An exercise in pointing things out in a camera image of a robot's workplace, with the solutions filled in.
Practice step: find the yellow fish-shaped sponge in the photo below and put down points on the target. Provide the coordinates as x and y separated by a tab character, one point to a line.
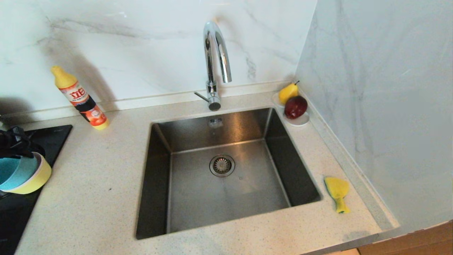
337	188

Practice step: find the stainless steel sink basin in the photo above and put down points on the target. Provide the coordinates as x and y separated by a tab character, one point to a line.
212	205

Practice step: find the small white dish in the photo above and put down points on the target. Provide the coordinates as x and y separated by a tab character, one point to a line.
299	122

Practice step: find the round metal drain strainer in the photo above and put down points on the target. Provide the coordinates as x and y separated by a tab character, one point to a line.
222	165

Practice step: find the black induction cooktop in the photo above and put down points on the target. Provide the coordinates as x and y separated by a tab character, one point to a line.
56	136

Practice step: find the yellow plastic bowl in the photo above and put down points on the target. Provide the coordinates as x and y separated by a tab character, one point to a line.
40	179

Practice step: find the yellow pear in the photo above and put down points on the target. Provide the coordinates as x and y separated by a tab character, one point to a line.
288	93

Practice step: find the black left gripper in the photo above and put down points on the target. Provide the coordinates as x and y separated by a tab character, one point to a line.
7	147

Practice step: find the dark red apple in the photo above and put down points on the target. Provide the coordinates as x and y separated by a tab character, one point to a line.
296	107

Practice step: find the blue plastic bowl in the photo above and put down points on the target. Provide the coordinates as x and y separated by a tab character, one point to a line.
17	171

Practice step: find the chrome gooseneck faucet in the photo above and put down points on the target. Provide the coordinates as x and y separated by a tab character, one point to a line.
211	56

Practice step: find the orange yellow dish soap bottle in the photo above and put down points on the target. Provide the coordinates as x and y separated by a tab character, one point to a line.
83	102

